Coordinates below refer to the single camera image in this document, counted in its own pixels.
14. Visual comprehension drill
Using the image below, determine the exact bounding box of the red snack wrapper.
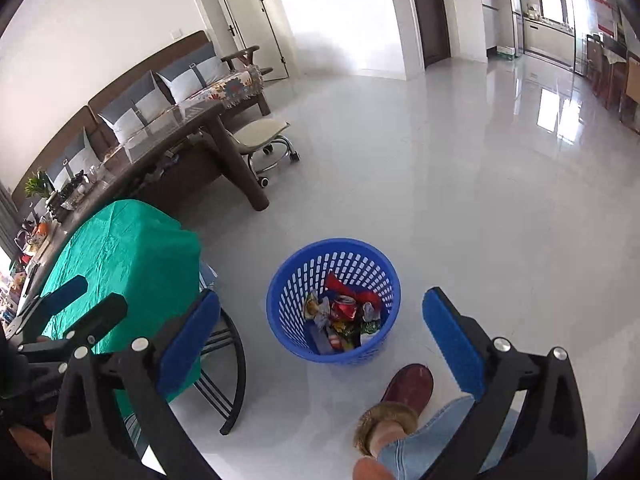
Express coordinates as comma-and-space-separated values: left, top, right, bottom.
324, 272, 383, 310

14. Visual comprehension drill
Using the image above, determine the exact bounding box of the crushed red soda can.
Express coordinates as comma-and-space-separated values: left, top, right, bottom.
331, 295, 358, 322

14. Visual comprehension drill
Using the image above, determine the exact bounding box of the blue plastic trash basket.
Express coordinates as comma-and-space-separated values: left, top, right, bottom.
266, 238, 400, 365

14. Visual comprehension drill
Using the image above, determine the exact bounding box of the left hand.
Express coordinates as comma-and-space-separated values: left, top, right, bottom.
9, 412, 56, 472

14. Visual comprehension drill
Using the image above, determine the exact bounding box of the green tablecloth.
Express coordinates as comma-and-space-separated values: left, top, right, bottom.
37, 198, 204, 406

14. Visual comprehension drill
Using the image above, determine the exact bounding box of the orange fruit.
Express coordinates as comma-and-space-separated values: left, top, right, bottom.
36, 222, 49, 236

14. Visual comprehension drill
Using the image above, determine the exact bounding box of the black metal table stand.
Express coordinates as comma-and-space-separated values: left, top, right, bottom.
194, 309, 247, 436

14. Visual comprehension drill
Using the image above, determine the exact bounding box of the potted green plant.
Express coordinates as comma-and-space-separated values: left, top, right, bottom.
25, 169, 70, 223

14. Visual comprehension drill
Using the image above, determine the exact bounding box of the blue jeans leg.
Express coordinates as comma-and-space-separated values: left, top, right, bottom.
378, 396, 475, 479

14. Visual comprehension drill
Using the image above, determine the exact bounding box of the dark red slipper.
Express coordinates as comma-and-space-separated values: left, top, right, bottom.
354, 363, 434, 456

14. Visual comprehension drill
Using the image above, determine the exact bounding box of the grey white cushion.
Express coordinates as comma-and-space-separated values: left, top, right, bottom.
46, 129, 101, 191
157, 42, 229, 104
98, 72, 172, 144

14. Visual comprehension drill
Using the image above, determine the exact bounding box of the dark wooden coffee table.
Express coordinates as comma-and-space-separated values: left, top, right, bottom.
18, 102, 269, 310

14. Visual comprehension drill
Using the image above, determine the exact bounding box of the white rolling stool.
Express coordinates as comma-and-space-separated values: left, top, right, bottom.
228, 118, 300, 188

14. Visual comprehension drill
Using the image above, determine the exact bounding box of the brown wooden sofa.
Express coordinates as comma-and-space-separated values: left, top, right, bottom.
10, 30, 272, 209

